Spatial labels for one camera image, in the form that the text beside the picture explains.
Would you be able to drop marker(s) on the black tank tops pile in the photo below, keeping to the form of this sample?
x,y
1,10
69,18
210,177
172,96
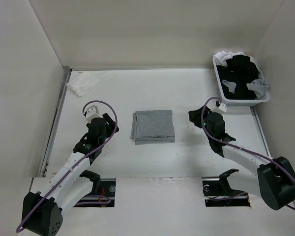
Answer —
x,y
236,75

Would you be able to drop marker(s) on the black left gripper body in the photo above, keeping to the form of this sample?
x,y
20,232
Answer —
x,y
103,138

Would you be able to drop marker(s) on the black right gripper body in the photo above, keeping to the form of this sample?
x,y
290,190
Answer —
x,y
205,121

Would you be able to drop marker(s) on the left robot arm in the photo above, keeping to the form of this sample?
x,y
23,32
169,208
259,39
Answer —
x,y
43,210

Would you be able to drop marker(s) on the grey tank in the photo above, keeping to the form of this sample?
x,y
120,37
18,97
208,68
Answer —
x,y
259,86
153,127

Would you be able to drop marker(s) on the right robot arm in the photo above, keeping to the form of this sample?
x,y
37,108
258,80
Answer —
x,y
272,179

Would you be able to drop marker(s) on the white plastic laundry basket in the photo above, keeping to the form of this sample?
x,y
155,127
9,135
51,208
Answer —
x,y
235,102

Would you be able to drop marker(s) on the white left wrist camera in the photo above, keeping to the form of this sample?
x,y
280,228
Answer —
x,y
91,113

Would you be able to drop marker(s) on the folded white tank top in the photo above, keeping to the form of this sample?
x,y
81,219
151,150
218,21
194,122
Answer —
x,y
83,84

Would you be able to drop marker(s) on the white garment in basket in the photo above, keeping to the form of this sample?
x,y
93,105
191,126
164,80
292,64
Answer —
x,y
223,56

